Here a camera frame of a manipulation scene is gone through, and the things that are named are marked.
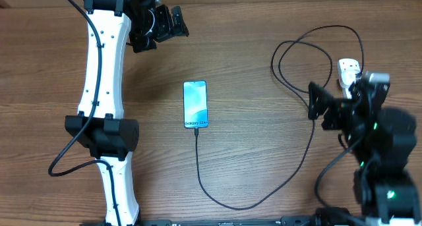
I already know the Samsung Galaxy smartphone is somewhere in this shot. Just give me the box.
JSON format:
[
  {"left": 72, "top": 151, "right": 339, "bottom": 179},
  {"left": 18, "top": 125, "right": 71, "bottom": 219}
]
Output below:
[{"left": 183, "top": 80, "right": 208, "bottom": 128}]

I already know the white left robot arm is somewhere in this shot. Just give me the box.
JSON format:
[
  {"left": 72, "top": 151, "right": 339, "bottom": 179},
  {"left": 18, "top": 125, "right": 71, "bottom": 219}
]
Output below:
[{"left": 65, "top": 0, "right": 189, "bottom": 225}]

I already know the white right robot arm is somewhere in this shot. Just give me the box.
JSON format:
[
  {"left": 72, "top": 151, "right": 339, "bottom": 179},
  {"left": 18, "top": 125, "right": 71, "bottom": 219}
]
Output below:
[{"left": 308, "top": 80, "right": 421, "bottom": 225}]

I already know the white charger plug adapter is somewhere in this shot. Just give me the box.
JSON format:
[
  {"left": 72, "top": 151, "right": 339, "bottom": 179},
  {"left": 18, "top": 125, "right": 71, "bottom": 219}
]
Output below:
[{"left": 339, "top": 70, "right": 359, "bottom": 88}]

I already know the white power strip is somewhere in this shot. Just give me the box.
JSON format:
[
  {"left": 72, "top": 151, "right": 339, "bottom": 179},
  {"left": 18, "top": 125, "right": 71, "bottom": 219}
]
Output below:
[{"left": 337, "top": 58, "right": 361, "bottom": 99}]

